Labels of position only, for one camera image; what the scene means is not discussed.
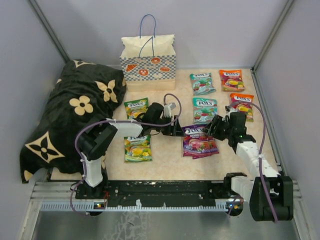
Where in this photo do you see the aluminium frame rail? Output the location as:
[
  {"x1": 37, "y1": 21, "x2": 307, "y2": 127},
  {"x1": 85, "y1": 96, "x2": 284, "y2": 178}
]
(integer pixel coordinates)
[{"x1": 29, "y1": 181, "x2": 303, "y2": 213}]

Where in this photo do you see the green candy bag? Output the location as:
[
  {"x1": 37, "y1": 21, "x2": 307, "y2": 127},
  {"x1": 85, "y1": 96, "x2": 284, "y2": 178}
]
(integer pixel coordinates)
[
  {"x1": 124, "y1": 97, "x2": 149, "y2": 120},
  {"x1": 124, "y1": 135, "x2": 153, "y2": 163}
]

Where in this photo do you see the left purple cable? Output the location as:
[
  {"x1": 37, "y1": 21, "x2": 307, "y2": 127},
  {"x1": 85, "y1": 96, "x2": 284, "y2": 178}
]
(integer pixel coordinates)
[{"x1": 69, "y1": 93, "x2": 182, "y2": 218}]

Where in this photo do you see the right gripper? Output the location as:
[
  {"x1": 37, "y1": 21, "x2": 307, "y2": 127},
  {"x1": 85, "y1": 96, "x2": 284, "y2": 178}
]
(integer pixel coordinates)
[{"x1": 202, "y1": 114, "x2": 234, "y2": 141}]

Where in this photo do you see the checkered paper bag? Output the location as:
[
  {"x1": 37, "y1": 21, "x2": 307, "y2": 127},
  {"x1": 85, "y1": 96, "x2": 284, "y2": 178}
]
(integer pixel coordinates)
[{"x1": 119, "y1": 34, "x2": 176, "y2": 92}]

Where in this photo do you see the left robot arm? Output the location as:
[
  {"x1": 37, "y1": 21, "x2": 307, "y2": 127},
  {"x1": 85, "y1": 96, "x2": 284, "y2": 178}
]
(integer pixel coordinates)
[{"x1": 74, "y1": 102, "x2": 185, "y2": 199}]

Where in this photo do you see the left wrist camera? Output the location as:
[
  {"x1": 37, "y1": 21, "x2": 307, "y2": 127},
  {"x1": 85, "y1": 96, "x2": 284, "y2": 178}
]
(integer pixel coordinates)
[{"x1": 163, "y1": 102, "x2": 176, "y2": 118}]

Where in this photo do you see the orange candy bag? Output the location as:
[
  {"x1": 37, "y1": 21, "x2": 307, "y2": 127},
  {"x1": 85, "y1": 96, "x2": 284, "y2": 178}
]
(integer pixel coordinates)
[
  {"x1": 229, "y1": 93, "x2": 254, "y2": 122},
  {"x1": 219, "y1": 69, "x2": 245, "y2": 92}
]

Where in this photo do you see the blue bag string handle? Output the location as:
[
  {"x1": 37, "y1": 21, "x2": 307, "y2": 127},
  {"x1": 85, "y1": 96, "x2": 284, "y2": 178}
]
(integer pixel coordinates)
[{"x1": 138, "y1": 14, "x2": 157, "y2": 39}]

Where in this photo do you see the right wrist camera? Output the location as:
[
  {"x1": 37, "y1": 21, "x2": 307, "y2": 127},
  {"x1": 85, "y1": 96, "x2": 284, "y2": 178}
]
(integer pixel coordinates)
[{"x1": 224, "y1": 105, "x2": 238, "y2": 122}]

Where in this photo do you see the black floral pillow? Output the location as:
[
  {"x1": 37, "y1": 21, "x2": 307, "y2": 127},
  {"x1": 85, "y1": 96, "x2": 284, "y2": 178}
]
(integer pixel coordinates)
[{"x1": 19, "y1": 59, "x2": 127, "y2": 184}]

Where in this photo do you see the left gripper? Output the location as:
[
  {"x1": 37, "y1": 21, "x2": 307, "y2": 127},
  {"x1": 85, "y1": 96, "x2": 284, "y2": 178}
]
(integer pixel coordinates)
[{"x1": 151, "y1": 114, "x2": 186, "y2": 137}]

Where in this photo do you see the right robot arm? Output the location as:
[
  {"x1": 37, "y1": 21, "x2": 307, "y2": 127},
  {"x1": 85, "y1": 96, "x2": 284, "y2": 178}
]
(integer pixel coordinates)
[{"x1": 203, "y1": 111, "x2": 294, "y2": 223}]

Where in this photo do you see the teal candy bag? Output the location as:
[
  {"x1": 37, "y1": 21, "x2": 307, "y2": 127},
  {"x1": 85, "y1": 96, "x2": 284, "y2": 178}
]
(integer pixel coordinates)
[
  {"x1": 192, "y1": 97, "x2": 218, "y2": 125},
  {"x1": 189, "y1": 72, "x2": 216, "y2": 96}
]

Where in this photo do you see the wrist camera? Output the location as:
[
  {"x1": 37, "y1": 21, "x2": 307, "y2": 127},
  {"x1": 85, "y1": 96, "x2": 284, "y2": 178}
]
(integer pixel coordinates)
[
  {"x1": 224, "y1": 105, "x2": 238, "y2": 122},
  {"x1": 163, "y1": 102, "x2": 176, "y2": 118}
]

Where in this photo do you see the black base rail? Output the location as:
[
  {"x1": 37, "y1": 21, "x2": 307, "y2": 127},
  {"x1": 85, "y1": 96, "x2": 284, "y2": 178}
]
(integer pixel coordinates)
[{"x1": 75, "y1": 180, "x2": 238, "y2": 208}]

